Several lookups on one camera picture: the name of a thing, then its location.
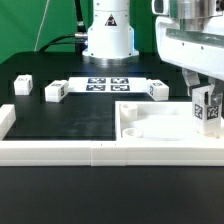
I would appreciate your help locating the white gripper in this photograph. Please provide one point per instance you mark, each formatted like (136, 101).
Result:
(190, 34)

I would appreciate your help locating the white square tabletop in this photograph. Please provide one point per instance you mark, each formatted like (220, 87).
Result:
(155, 121)

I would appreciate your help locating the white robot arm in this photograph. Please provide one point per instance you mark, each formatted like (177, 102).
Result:
(110, 37)

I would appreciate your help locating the white U-shaped fence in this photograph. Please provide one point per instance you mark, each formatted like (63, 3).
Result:
(201, 152)

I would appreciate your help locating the white marker base plate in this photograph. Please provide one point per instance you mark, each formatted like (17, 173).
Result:
(107, 84)

